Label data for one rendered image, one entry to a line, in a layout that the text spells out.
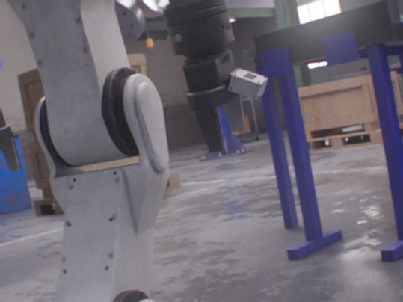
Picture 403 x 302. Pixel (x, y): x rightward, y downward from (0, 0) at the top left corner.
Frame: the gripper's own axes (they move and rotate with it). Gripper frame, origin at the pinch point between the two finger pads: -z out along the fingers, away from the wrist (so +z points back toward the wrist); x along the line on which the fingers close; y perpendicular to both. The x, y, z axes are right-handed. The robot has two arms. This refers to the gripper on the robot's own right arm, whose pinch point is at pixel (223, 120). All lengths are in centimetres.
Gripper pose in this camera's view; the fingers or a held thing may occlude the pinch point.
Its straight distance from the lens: 95.0
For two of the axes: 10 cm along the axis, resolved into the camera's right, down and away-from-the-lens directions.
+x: 3.2, -3.1, 9.0
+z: -2.5, -9.4, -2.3
